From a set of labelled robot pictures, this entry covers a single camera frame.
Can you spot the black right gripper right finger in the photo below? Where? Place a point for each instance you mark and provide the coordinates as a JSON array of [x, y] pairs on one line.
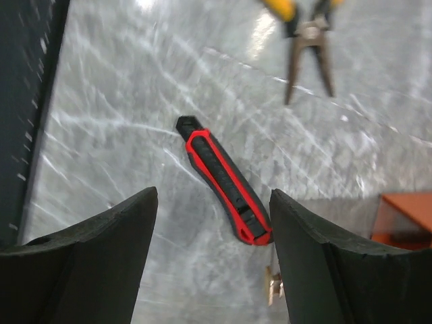
[[331, 275]]

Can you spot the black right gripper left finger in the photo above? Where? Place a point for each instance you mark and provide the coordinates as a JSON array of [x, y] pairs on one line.
[[89, 272]]

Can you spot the red black utility knife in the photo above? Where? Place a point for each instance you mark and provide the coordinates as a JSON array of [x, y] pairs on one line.
[[246, 213]]

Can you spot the clear bottom drawer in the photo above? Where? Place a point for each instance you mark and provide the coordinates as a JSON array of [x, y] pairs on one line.
[[274, 286]]

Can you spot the orange drawer box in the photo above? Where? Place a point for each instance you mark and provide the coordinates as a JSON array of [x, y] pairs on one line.
[[403, 220]]

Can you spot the yellow black long-nose pliers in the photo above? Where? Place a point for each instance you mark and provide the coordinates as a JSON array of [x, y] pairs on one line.
[[307, 34]]

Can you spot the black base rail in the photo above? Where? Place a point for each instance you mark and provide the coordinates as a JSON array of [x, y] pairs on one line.
[[31, 37]]

